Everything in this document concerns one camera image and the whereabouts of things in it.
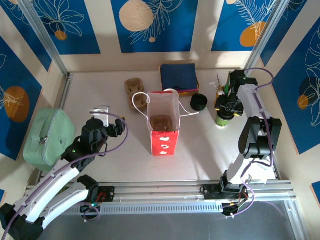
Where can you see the red paper gift bag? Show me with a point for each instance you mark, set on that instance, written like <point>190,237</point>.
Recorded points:
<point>165,145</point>

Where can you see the pink paper napkin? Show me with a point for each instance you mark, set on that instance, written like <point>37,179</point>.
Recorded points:
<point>190,89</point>

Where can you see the left aluminium frame post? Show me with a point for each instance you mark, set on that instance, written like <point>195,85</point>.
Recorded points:
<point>43,32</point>

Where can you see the green paper coffee cup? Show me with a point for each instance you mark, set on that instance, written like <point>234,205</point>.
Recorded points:
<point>222,123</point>

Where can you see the brown sugar stick packet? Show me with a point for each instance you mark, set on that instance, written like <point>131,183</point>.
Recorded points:
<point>219,81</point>

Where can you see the mint green zip pouch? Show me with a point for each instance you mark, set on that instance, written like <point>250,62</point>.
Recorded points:
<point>47,130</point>

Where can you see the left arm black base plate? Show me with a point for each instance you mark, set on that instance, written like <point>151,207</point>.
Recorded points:
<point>107,193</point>

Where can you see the aluminium frame post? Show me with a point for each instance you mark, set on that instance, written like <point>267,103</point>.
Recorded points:
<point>266,32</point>
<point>43,32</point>

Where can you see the stack of coloured napkins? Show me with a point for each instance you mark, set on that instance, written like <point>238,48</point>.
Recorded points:
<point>186,93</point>

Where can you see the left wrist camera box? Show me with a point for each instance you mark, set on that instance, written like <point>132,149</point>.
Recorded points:
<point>103,111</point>

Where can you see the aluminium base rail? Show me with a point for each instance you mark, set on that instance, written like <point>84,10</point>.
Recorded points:
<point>160,191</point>

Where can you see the cardboard cup carrier stack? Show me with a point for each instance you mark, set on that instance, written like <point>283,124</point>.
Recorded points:
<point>132,86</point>

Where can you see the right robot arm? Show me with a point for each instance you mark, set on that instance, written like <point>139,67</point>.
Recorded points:
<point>260,140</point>

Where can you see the right aluminium frame post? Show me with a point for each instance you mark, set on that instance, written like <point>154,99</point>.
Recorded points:
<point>266,32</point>

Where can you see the blue paper napkin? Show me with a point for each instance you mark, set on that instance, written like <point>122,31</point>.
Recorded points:
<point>178,76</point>

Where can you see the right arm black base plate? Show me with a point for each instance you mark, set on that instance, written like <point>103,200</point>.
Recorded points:
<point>211,192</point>

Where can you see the black cup lid stack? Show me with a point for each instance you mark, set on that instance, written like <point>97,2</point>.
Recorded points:
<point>199,101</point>

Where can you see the green sugar stick packet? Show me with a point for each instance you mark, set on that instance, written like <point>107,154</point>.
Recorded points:
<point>227,87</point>

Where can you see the brown cardboard cup carrier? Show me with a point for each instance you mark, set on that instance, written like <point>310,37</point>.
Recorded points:
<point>160,122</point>

